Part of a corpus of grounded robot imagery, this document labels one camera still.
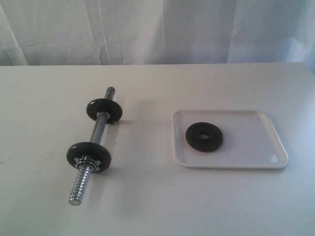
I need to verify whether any chrome threaded dumbbell bar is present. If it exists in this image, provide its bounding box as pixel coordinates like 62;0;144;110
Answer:
69;87;115;206

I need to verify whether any black washer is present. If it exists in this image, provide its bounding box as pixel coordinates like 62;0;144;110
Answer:
86;98;123;124

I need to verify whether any white backdrop curtain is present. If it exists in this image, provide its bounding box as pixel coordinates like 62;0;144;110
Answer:
0;0;315;67

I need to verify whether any black weight plate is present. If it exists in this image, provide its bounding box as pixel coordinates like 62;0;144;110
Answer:
185;122;223;152
66;142;111;173

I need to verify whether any white rectangular plastic tray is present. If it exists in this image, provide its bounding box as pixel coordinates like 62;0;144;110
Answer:
172;110;289;169

